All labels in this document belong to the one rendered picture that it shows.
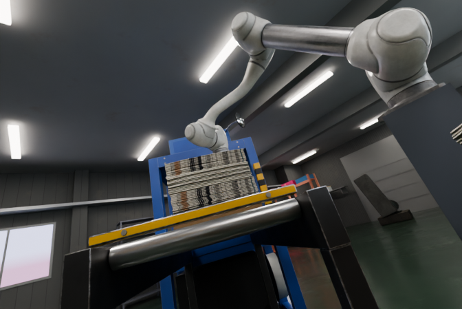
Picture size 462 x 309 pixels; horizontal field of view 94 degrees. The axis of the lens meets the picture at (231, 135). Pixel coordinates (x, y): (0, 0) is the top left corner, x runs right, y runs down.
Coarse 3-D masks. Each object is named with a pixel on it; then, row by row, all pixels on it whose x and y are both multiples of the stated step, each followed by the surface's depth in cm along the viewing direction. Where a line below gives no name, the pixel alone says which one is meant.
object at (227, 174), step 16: (192, 160) 75; (208, 160) 76; (224, 160) 77; (240, 160) 78; (176, 176) 72; (192, 176) 72; (208, 176) 73; (224, 176) 73; (240, 176) 74; (176, 192) 69; (192, 192) 70; (208, 192) 70; (224, 192) 71; (240, 192) 72; (256, 192) 72; (176, 208) 67; (192, 208) 67
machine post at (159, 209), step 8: (152, 160) 191; (152, 168) 188; (152, 176) 185; (160, 176) 189; (152, 184) 182; (160, 184) 182; (152, 192) 179; (160, 192) 179; (152, 200) 176; (160, 200) 176; (160, 208) 173; (160, 216) 171; (160, 232) 166; (168, 280) 152; (160, 288) 150; (168, 288) 150; (168, 296) 148; (168, 304) 146; (176, 304) 152
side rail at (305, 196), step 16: (304, 192) 49; (320, 192) 48; (304, 208) 51; (320, 208) 46; (288, 224) 65; (304, 224) 53; (320, 224) 45; (336, 224) 45; (256, 240) 136; (272, 240) 92; (288, 240) 69; (304, 240) 55; (320, 240) 46; (336, 240) 43
